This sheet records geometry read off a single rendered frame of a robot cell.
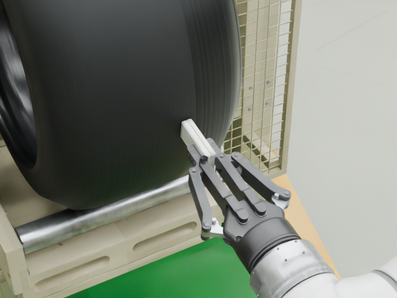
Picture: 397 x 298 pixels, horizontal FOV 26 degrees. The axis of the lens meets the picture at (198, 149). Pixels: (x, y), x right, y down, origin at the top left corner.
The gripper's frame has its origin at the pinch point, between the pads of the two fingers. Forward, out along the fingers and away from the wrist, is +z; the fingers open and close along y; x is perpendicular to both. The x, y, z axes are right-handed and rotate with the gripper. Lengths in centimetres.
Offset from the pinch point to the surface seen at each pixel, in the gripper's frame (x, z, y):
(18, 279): 26.6, 7.7, 24.4
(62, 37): -15.3, 10.4, 14.0
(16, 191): 38, 33, 16
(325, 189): 124, 61, -88
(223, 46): -9.8, 6.4, -6.5
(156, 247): 33.4, 8.2, 0.9
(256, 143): 89, 62, -58
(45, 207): 37.6, 27.0, 13.3
